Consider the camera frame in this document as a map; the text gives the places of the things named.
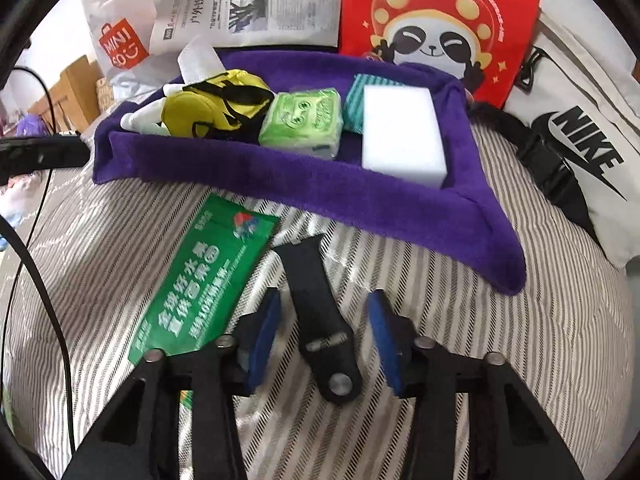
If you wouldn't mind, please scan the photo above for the green tissue pack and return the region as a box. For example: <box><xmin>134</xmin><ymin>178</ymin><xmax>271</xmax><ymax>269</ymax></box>
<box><xmin>257</xmin><ymin>87</ymin><xmax>346</xmax><ymax>161</ymax></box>

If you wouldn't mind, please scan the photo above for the thin black cable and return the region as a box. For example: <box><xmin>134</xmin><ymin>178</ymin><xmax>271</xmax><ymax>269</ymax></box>
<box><xmin>0</xmin><ymin>66</ymin><xmax>55</xmax><ymax>401</ymax></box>

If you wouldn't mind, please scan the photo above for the purple towel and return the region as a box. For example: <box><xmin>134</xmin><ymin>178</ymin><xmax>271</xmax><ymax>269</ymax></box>
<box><xmin>91</xmin><ymin>50</ymin><xmax>527</xmax><ymax>297</ymax></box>

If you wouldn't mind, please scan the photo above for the white fabric bag black logo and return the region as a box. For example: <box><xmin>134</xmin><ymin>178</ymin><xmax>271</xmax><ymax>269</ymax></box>
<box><xmin>502</xmin><ymin>7</ymin><xmax>640</xmax><ymax>270</ymax></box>

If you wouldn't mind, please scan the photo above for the black buckle strap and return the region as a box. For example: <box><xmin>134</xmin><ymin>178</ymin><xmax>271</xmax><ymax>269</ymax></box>
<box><xmin>467</xmin><ymin>100</ymin><xmax>601</xmax><ymax>246</ymax></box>

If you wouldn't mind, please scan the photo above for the green flat printed bag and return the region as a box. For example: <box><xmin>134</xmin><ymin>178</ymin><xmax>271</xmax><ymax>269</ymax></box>
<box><xmin>127</xmin><ymin>195</ymin><xmax>282</xmax><ymax>411</ymax></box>

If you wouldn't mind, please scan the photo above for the yellow mesh pouch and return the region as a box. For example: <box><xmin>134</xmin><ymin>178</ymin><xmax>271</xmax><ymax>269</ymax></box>
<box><xmin>162</xmin><ymin>70</ymin><xmax>276</xmax><ymax>140</ymax></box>

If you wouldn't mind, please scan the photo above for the teal striped cloth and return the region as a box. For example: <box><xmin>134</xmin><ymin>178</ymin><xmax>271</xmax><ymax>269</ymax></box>
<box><xmin>342</xmin><ymin>74</ymin><xmax>403</xmax><ymax>136</ymax></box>

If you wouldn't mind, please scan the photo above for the wooden furniture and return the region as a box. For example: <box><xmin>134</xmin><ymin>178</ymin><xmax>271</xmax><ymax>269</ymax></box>
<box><xmin>27</xmin><ymin>55</ymin><xmax>107</xmax><ymax>133</ymax></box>

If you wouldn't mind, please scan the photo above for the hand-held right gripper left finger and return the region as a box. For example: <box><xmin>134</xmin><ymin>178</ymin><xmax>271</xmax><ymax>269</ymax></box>
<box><xmin>60</xmin><ymin>287</ymin><xmax>282</xmax><ymax>480</ymax></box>

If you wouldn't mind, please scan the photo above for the newspaper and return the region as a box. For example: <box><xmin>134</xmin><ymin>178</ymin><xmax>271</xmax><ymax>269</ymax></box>
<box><xmin>149</xmin><ymin>0</ymin><xmax>346</xmax><ymax>56</ymax></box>

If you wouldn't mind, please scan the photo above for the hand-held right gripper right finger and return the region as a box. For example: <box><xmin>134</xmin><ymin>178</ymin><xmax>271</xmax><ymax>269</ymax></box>
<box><xmin>367</xmin><ymin>289</ymin><xmax>586</xmax><ymax>480</ymax></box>

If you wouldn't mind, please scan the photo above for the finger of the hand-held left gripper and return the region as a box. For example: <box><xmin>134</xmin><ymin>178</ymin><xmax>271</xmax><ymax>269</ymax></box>
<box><xmin>0</xmin><ymin>135</ymin><xmax>91</xmax><ymax>184</ymax></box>

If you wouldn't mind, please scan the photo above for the white plastic shopping bag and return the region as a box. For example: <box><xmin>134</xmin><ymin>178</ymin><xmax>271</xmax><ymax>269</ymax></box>
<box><xmin>80</xmin><ymin>0</ymin><xmax>173</xmax><ymax>101</ymax></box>

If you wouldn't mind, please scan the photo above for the short black watch strap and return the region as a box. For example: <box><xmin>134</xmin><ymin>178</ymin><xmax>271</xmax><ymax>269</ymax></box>
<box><xmin>272</xmin><ymin>234</ymin><xmax>363</xmax><ymax>404</ymax></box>

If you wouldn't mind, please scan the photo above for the white foam sponge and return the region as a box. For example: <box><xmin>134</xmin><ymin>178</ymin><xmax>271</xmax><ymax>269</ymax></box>
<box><xmin>361</xmin><ymin>85</ymin><xmax>448</xmax><ymax>190</ymax></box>

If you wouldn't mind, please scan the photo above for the red panda print bag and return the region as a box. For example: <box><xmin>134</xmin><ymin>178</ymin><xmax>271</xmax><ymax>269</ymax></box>
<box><xmin>337</xmin><ymin>0</ymin><xmax>546</xmax><ymax>109</ymax></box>

